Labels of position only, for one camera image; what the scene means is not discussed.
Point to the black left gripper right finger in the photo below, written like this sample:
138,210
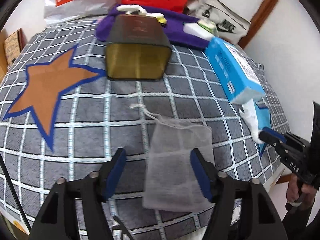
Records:
242,209

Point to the right hand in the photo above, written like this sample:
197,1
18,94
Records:
292,193

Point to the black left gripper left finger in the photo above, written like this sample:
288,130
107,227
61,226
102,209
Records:
57,217

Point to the green tissue pack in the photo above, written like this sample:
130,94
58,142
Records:
209,26

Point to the grey checked star blanket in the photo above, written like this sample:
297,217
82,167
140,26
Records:
95,119

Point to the purple fleece towel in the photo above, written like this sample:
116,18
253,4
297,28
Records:
173,29

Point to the dark green tin box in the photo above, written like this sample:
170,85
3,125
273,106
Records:
137,49

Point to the brown cardboard boxes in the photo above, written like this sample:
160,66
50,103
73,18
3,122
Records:
11,47

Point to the brown wooden door frame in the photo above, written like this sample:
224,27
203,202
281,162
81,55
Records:
258,20

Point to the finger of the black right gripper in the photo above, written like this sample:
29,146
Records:
272,137

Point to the beige Nike waist bag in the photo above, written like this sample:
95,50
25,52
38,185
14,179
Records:
230,26

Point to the blue tissue pack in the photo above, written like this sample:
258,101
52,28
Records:
234,72

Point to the clear mesh drawstring pouch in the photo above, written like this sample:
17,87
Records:
170,183

